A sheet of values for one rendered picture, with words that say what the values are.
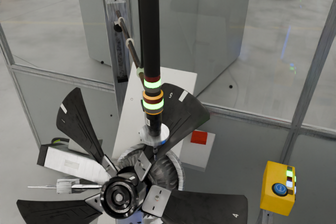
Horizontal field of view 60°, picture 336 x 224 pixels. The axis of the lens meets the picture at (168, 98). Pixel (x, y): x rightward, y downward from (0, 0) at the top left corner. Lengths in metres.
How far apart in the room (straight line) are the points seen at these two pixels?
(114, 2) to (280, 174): 0.87
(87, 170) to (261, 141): 0.91
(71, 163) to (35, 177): 1.56
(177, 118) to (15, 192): 1.99
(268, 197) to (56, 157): 0.77
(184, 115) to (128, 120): 0.37
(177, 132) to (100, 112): 1.09
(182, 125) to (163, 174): 0.24
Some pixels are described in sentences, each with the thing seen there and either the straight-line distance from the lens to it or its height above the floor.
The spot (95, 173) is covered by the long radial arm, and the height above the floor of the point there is 1.11.
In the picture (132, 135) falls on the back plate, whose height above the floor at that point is 1.15.
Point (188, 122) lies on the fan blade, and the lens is 0.80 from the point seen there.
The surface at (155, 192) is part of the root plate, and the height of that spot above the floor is 1.19.
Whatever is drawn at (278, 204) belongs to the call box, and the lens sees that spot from 1.14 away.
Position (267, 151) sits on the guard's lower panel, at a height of 0.79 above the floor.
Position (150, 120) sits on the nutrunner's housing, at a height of 1.51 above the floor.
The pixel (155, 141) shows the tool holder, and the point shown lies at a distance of 0.67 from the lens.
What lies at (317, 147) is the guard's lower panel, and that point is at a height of 0.90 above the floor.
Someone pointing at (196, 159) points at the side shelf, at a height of 0.86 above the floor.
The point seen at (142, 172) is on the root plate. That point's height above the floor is 1.25.
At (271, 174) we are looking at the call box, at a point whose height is 1.07.
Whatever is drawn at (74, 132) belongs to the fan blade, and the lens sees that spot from 1.01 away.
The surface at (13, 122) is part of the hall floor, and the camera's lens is 3.28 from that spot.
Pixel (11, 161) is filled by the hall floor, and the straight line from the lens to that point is 2.88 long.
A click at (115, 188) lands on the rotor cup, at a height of 1.24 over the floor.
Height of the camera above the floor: 1.94
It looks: 37 degrees down
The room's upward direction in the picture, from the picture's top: straight up
